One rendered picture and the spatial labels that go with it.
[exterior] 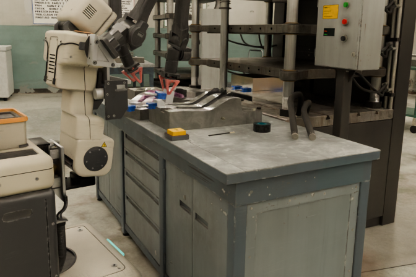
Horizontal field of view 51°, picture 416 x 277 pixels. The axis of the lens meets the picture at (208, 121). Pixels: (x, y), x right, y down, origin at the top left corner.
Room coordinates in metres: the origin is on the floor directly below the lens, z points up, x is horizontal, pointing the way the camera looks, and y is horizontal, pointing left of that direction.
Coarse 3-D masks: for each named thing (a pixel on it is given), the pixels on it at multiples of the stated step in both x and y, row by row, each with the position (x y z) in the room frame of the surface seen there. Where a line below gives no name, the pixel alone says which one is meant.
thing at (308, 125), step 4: (304, 112) 2.06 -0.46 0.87; (304, 116) 2.01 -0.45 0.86; (308, 116) 2.02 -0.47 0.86; (304, 120) 1.98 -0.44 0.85; (308, 120) 1.95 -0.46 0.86; (308, 124) 1.90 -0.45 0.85; (308, 128) 1.87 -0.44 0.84; (312, 128) 1.87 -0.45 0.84; (308, 132) 1.83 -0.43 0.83; (312, 132) 1.81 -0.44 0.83; (308, 136) 1.81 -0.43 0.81; (312, 136) 1.80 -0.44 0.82
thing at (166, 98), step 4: (164, 88) 2.01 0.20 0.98; (156, 92) 1.98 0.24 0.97; (160, 92) 1.98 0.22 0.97; (164, 92) 1.99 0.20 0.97; (172, 92) 1.98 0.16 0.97; (156, 96) 1.97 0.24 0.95; (160, 96) 1.96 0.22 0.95; (164, 96) 1.97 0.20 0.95; (168, 96) 1.98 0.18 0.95; (172, 96) 1.98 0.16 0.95; (164, 100) 1.98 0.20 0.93; (168, 100) 1.98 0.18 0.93; (172, 100) 1.99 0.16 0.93
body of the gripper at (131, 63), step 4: (124, 56) 2.14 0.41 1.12; (128, 56) 2.14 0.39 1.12; (124, 60) 2.14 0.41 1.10; (128, 60) 2.15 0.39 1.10; (132, 60) 2.16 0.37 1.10; (124, 64) 2.15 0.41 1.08; (128, 64) 2.15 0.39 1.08; (132, 64) 2.15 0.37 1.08; (136, 64) 2.14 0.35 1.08; (124, 68) 2.16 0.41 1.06; (128, 68) 2.12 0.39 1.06
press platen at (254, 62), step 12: (192, 60) 3.38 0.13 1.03; (204, 60) 3.34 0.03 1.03; (216, 60) 3.22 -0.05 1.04; (228, 60) 3.22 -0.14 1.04; (240, 60) 3.24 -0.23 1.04; (252, 60) 3.26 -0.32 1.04; (264, 60) 3.29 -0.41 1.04; (276, 60) 3.31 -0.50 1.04; (300, 60) 3.36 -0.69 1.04; (312, 60) 3.38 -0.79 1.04; (252, 72) 2.80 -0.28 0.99; (264, 72) 2.68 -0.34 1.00; (276, 72) 2.57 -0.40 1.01; (288, 72) 2.36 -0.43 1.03; (300, 72) 2.41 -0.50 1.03; (312, 72) 2.52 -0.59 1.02; (324, 72) 2.57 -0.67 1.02; (360, 72) 2.70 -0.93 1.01; (372, 72) 2.69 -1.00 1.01; (384, 72) 2.69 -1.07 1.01; (384, 84) 2.69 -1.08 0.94
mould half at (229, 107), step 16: (208, 96) 2.20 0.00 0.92; (224, 96) 2.12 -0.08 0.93; (160, 112) 2.01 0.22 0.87; (176, 112) 1.93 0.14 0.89; (192, 112) 1.97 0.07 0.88; (208, 112) 2.01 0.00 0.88; (224, 112) 2.05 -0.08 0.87; (240, 112) 2.09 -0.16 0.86; (256, 112) 2.14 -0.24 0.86; (192, 128) 1.97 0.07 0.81
